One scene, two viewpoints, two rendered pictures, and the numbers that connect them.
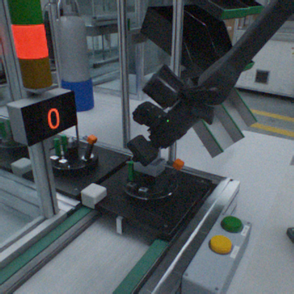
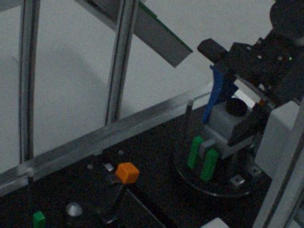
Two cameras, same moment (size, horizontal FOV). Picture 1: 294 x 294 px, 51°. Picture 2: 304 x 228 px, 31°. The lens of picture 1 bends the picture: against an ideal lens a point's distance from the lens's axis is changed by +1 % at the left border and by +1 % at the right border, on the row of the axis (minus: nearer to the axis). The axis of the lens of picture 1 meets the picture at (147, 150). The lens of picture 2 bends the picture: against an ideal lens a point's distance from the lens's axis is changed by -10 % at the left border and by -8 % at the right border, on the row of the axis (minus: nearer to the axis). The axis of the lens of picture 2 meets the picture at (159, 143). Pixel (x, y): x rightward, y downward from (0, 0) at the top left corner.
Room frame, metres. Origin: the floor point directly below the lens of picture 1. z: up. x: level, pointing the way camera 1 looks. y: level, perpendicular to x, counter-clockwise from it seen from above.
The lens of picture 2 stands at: (0.61, 0.62, 1.57)
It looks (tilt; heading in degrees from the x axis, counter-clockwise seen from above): 43 degrees down; 281
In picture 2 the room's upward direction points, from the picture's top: 12 degrees clockwise
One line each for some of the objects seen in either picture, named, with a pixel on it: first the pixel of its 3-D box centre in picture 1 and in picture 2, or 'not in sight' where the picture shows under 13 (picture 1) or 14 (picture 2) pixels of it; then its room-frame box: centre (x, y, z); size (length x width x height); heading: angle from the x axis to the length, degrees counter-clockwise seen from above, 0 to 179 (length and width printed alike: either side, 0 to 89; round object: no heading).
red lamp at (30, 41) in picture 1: (30, 41); not in sight; (0.54, 0.20, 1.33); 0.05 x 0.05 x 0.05
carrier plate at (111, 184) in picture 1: (149, 191); (216, 174); (0.64, 0.00, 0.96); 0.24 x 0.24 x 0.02; 59
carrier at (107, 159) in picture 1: (72, 149); (73, 224); (0.78, 0.21, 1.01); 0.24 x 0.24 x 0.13; 59
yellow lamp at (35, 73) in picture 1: (35, 71); not in sight; (0.54, 0.20, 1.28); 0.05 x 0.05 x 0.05
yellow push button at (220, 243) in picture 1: (220, 245); not in sight; (0.46, -0.14, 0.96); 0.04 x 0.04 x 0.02
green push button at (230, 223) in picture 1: (231, 224); not in sight; (0.52, -0.18, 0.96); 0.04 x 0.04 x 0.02
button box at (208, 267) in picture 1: (218, 256); not in sight; (0.46, -0.14, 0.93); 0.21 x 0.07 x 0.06; 149
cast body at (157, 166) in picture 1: (146, 155); (226, 125); (0.65, 0.00, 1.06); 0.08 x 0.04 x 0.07; 59
